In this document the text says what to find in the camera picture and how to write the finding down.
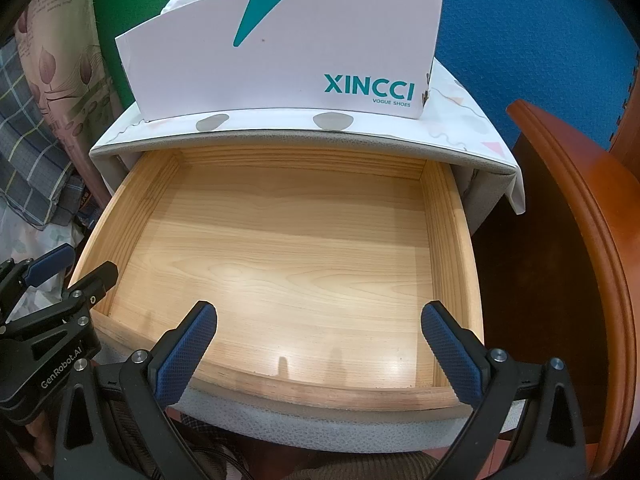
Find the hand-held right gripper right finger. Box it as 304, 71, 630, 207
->
421, 301, 588, 480

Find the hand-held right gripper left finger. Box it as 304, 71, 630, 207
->
52, 300, 236, 480

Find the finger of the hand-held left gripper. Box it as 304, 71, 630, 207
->
0, 261, 120, 341
0, 249, 76, 306

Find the wooden drawer with grey front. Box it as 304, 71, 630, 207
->
70, 145, 486, 453

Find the white shoe box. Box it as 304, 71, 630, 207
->
115, 0, 443, 121

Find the person's left hand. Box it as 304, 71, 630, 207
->
17, 407, 58, 466

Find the crumpled white clothes pile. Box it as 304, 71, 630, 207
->
0, 220, 86, 311

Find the plaid slipper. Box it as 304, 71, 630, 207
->
170, 405, 226, 436

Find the blue packet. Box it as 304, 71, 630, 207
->
75, 185, 108, 226

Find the grey plaid blanket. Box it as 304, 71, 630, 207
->
0, 35, 86, 231

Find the pink floral cloth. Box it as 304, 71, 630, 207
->
15, 0, 126, 211

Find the white patterned cover cloth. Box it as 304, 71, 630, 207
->
90, 57, 527, 215

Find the grey nightstand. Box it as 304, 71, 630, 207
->
90, 129, 518, 241

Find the brown wooden cabinet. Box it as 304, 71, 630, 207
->
607, 50, 640, 161

